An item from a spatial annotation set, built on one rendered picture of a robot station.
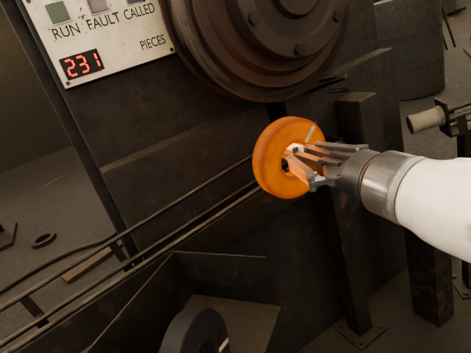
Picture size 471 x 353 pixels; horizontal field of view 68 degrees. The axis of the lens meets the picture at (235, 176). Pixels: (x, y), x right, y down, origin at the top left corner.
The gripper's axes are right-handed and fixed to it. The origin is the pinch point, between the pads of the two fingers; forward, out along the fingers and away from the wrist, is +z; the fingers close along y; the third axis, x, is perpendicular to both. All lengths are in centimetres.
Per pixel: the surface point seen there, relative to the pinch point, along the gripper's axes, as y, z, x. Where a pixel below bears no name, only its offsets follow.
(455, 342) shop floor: 41, -7, -84
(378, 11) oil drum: 239, 180, -12
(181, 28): -5.7, 19.8, 24.9
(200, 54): -3.3, 19.5, 19.2
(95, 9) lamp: -17.4, 33.0, 32.8
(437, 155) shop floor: 153, 72, -88
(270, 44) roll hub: 8.0, 10.9, 17.5
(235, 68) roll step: 2.6, 17.4, 14.2
